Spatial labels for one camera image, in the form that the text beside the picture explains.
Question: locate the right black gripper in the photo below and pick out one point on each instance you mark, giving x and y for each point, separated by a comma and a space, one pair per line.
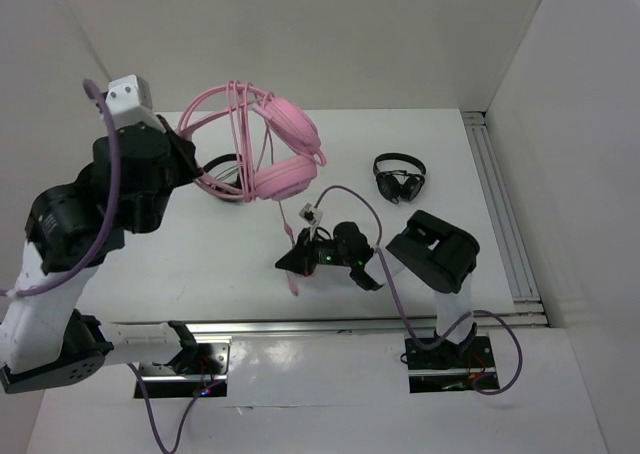
300, 259

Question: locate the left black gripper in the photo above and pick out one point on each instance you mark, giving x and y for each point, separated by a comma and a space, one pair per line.
185, 151

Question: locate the pink headphones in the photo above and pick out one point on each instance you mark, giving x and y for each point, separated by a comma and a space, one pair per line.
277, 146

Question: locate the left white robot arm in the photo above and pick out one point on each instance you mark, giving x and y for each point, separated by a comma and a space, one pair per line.
46, 342

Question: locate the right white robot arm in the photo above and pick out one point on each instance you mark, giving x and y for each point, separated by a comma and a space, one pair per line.
438, 253

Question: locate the left black headphones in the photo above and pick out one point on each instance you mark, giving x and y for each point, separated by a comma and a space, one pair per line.
226, 172

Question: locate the black headphones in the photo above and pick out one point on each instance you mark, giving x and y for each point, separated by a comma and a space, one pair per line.
398, 185
226, 172

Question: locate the right black headphones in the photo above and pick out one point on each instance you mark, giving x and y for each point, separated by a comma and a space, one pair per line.
398, 185

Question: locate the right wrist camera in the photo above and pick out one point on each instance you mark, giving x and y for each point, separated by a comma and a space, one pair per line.
311, 214

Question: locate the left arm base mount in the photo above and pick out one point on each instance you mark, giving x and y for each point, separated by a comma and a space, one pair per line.
206, 375

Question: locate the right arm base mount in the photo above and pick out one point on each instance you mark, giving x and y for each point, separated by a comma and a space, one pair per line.
442, 370

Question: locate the aluminium side rail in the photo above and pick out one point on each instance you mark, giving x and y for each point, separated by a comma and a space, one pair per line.
528, 303

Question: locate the aluminium front rail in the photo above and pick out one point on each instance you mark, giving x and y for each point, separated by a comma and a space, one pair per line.
281, 328

